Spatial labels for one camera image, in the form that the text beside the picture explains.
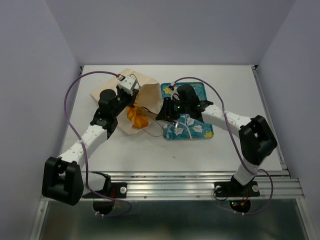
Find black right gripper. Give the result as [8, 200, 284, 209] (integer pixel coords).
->
[155, 97, 190, 121]

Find metal tongs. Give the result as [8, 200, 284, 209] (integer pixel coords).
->
[136, 106, 185, 130]

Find beige paper bag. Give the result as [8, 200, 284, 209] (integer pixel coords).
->
[90, 68, 163, 135]

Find orange twisted fake bread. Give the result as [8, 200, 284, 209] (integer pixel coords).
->
[126, 104, 149, 129]

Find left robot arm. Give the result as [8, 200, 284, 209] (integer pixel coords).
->
[41, 86, 139, 206]

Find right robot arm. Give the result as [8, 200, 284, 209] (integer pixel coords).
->
[155, 84, 278, 195]

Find teal floral tray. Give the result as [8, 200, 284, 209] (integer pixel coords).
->
[160, 82, 214, 141]

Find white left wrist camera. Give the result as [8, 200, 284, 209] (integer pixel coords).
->
[117, 76, 137, 95]

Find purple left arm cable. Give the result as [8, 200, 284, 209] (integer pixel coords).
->
[64, 71, 133, 218]

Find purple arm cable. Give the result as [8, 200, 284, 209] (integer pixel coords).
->
[64, 71, 133, 218]
[171, 76, 275, 217]

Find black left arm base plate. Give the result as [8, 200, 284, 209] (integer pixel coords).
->
[88, 171, 128, 199]

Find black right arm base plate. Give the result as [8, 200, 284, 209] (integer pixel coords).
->
[214, 181, 260, 198]

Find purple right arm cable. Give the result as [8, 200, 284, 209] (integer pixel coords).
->
[171, 76, 275, 217]

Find aluminium front frame rail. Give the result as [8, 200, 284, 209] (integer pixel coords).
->
[109, 170, 305, 201]

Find aluminium table edge rail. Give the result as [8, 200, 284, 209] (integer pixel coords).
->
[251, 65, 291, 177]

